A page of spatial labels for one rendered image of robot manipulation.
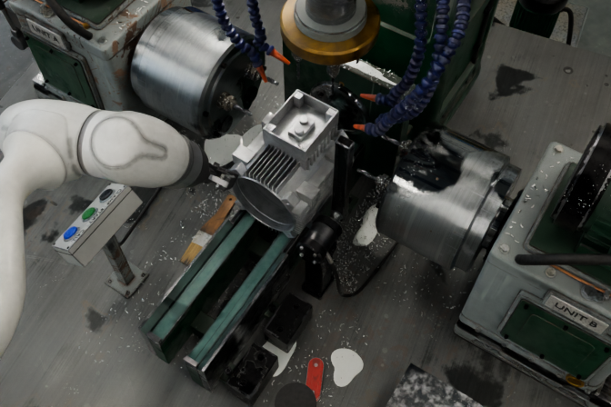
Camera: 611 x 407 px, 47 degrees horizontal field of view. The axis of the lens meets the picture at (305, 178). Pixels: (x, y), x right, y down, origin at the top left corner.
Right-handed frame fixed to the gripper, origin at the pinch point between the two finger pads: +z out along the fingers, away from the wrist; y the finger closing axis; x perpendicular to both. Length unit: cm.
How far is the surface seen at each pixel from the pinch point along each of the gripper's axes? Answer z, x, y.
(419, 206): 5.2, -12.2, -34.4
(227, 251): 13.3, 14.2, -2.5
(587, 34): 194, -116, -38
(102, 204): -5.2, 15.6, 17.9
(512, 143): 57, -38, -40
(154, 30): 6.0, -19.5, 32.7
